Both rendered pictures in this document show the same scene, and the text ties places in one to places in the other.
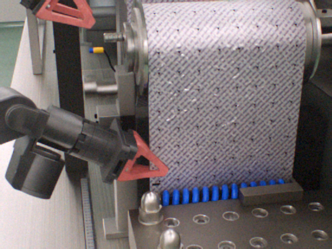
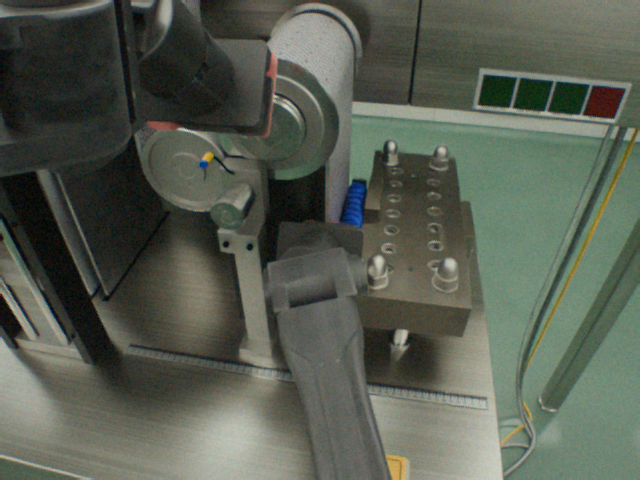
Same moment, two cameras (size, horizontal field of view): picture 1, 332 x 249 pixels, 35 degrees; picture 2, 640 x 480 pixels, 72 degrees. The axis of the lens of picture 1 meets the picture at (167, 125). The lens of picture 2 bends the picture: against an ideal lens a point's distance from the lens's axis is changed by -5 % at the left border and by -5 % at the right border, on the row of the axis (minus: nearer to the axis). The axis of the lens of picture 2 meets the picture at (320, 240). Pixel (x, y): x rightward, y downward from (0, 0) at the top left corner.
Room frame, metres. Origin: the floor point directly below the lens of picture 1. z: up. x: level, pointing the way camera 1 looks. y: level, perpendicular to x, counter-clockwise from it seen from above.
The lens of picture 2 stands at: (0.56, 0.47, 1.48)
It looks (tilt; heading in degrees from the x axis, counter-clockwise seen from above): 40 degrees down; 291
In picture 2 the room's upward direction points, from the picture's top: straight up
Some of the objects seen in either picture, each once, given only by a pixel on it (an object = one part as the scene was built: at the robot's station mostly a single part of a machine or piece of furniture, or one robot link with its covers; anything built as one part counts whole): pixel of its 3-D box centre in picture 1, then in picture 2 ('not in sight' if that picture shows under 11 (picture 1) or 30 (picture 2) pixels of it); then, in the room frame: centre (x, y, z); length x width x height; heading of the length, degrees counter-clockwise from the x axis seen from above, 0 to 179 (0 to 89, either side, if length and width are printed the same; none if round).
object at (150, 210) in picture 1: (150, 205); (376, 268); (0.65, 0.02, 1.05); 0.04 x 0.04 x 0.04
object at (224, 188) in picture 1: (227, 195); (351, 222); (0.72, -0.10, 1.03); 0.21 x 0.04 x 0.03; 101
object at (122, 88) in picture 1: (116, 155); (250, 270); (0.80, 0.09, 1.05); 0.06 x 0.05 x 0.31; 101
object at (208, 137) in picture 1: (224, 144); (339, 180); (0.74, -0.09, 1.11); 0.23 x 0.01 x 0.18; 101
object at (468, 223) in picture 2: not in sight; (462, 243); (0.54, -0.19, 0.96); 0.10 x 0.03 x 0.11; 101
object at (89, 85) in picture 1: (89, 87); (229, 211); (0.80, 0.12, 1.18); 0.04 x 0.02 x 0.04; 11
